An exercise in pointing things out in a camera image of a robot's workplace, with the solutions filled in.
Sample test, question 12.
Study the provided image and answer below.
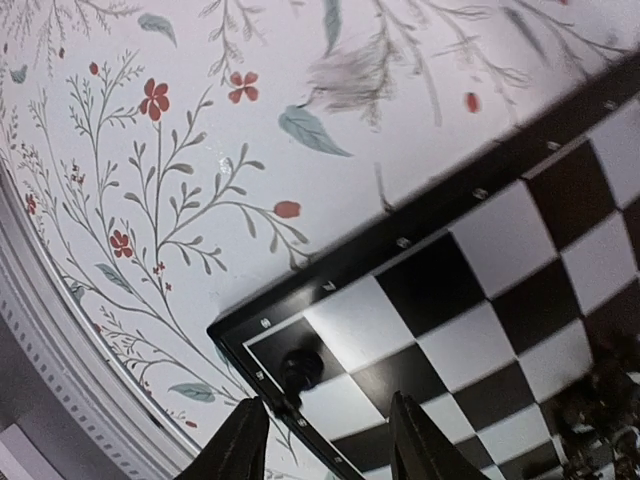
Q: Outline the black pawn corner piece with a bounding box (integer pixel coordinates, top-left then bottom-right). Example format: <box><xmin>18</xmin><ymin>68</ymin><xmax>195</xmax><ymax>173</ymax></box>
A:
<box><xmin>280</xmin><ymin>348</ymin><xmax>324</xmax><ymax>409</ymax></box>

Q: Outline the front aluminium rail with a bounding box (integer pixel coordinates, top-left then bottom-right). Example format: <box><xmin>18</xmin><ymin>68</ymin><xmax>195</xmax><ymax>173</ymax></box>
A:
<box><xmin>1</xmin><ymin>172</ymin><xmax>198</xmax><ymax>479</ymax></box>

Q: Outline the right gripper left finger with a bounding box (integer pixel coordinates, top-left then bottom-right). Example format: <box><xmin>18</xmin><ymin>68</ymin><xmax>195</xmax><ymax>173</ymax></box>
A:
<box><xmin>187</xmin><ymin>397</ymin><xmax>270</xmax><ymax>480</ymax></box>

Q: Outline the black white chessboard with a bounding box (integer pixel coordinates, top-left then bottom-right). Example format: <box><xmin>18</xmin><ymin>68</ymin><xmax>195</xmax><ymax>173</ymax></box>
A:
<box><xmin>208</xmin><ymin>56</ymin><xmax>639</xmax><ymax>479</ymax></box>

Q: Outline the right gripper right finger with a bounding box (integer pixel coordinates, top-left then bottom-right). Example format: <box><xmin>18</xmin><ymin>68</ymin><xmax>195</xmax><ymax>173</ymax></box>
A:
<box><xmin>388</xmin><ymin>391</ymin><xmax>487</xmax><ymax>480</ymax></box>

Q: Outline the floral patterned table mat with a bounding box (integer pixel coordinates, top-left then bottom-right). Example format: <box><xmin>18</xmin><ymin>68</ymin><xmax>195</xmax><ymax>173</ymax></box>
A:
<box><xmin>1</xmin><ymin>1</ymin><xmax>639</xmax><ymax>479</ymax></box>

